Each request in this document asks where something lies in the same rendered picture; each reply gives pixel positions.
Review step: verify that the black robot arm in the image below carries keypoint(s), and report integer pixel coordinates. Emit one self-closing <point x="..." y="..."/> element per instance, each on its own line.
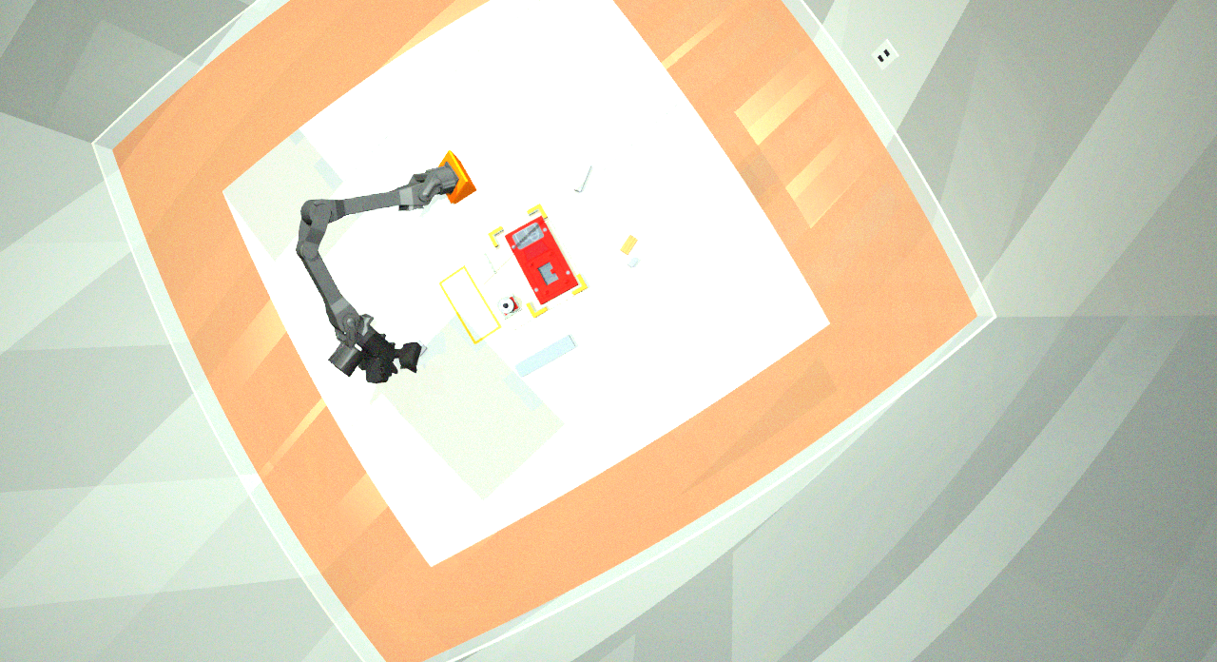
<point x="315" y="216"/>

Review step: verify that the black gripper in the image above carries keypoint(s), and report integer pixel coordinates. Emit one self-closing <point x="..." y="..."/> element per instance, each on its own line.
<point x="408" y="354"/>

